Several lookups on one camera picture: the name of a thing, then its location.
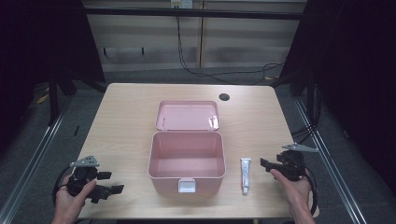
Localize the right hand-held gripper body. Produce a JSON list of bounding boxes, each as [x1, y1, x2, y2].
[[276, 142, 319, 183]]

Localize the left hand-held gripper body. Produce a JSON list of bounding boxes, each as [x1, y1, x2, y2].
[[66, 155, 105, 204]]

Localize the person's right hand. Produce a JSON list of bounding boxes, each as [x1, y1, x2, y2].
[[269, 168, 314, 217]]

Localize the person's left hand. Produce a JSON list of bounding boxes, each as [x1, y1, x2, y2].
[[50, 174, 98, 224]]

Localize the white ointment tube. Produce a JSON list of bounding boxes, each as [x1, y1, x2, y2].
[[240, 157, 252, 196]]

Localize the pink plastic storage box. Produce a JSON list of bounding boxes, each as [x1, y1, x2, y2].
[[147, 99, 227, 197]]

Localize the black metal stand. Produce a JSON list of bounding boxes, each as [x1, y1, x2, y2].
[[47, 73, 61, 127]]

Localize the black curtain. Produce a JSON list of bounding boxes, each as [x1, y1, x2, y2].
[[278, 0, 396, 194], [0, 0, 106, 157]]

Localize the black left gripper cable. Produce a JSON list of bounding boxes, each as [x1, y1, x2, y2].
[[51, 164, 75, 207]]

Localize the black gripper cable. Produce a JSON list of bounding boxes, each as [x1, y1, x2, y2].
[[51, 164, 75, 207], [304, 169, 319, 217]]

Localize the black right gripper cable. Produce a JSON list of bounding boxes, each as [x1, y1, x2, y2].
[[304, 169, 319, 217]]

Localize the aluminium floor rail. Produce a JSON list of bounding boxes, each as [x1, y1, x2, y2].
[[0, 108, 71, 224], [293, 98, 368, 224]]

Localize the long black floor cable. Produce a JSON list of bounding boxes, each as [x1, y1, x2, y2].
[[176, 16, 285, 86]]

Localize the black horizontal frame bar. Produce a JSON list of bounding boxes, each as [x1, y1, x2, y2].
[[83, 7, 306, 21]]

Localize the white wall power outlet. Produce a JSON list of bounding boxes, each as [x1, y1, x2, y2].
[[170, 0, 194, 9]]

